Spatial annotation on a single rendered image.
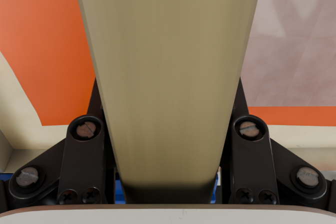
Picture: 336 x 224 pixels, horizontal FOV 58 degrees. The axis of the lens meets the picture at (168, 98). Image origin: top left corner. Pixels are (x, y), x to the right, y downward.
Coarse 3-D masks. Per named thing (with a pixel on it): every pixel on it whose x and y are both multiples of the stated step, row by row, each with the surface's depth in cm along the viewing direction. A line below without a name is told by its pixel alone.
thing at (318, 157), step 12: (0, 132) 37; (0, 144) 37; (0, 156) 37; (12, 156) 39; (24, 156) 39; (300, 156) 39; (312, 156) 39; (324, 156) 39; (0, 168) 37; (12, 168) 38; (324, 168) 38
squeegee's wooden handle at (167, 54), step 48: (96, 0) 4; (144, 0) 4; (192, 0) 4; (240, 0) 4; (96, 48) 5; (144, 48) 5; (192, 48) 5; (240, 48) 5; (144, 96) 6; (192, 96) 6; (144, 144) 7; (192, 144) 7; (144, 192) 9; (192, 192) 9
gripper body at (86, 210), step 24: (0, 216) 7; (24, 216) 7; (48, 216) 7; (72, 216) 7; (96, 216) 7; (120, 216) 7; (144, 216) 7; (168, 216) 7; (192, 216) 7; (216, 216) 7; (240, 216) 7; (264, 216) 7; (288, 216) 7; (312, 216) 7
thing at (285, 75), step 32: (0, 0) 24; (32, 0) 24; (64, 0) 24; (288, 0) 24; (320, 0) 24; (0, 32) 27; (32, 32) 27; (64, 32) 27; (256, 32) 27; (288, 32) 27; (320, 32) 27; (32, 64) 29; (64, 64) 29; (256, 64) 29; (288, 64) 29; (320, 64) 29; (32, 96) 33; (64, 96) 33; (256, 96) 33; (288, 96) 33; (320, 96) 33
